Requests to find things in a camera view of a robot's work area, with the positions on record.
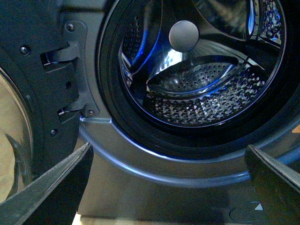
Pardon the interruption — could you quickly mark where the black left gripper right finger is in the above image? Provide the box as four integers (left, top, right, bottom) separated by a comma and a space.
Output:
245, 145, 300, 225

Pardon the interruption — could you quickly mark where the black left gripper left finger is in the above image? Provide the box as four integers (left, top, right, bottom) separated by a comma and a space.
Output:
0, 142, 94, 225

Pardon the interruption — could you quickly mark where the washing machine door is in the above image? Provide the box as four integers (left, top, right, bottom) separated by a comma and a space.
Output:
0, 0, 80, 202

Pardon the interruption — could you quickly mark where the grey front-load washing machine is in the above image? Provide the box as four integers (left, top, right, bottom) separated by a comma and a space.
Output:
60, 0, 300, 225

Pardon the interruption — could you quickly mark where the steel washing drum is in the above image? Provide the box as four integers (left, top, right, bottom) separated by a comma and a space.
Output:
119, 0, 286, 128

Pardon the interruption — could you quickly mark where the orange warning sticker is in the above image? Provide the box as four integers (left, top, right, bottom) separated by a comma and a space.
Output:
292, 125, 300, 134

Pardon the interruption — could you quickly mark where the grey round drum hub cap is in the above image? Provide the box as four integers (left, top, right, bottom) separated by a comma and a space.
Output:
168, 20, 199, 53

